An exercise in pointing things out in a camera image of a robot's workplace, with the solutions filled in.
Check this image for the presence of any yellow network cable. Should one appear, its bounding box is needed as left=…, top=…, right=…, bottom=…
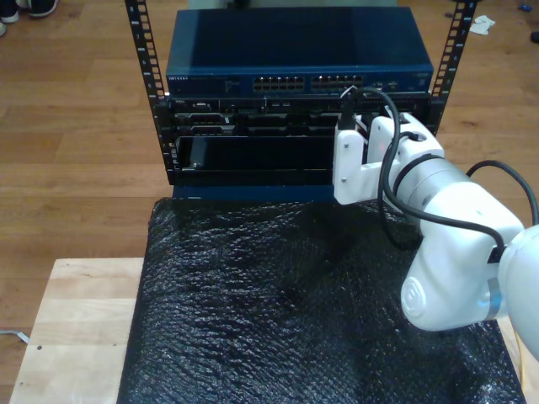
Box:
left=512, top=326, right=530, bottom=380

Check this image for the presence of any black rack server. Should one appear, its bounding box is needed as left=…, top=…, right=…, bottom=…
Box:
left=167, top=95, right=431, bottom=138

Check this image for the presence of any white crumpled paper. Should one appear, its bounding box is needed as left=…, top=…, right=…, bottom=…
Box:
left=468, top=15, right=497, bottom=37

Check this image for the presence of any black bubble wrap mat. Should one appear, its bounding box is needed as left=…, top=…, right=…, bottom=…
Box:
left=116, top=195, right=527, bottom=404

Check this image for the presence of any person's dark shoe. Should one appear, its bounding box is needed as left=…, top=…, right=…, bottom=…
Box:
left=28, top=0, right=59, bottom=18

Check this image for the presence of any thick black camera cable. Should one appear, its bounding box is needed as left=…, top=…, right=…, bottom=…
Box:
left=339, top=86, right=539, bottom=264

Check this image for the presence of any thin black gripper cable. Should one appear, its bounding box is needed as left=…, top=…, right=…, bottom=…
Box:
left=378, top=197, right=424, bottom=250

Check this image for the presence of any blue network switch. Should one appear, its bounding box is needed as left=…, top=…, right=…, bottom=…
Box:
left=165, top=7, right=435, bottom=98

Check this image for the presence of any blue rack base plate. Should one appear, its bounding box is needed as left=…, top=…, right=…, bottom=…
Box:
left=172, top=183, right=338, bottom=202

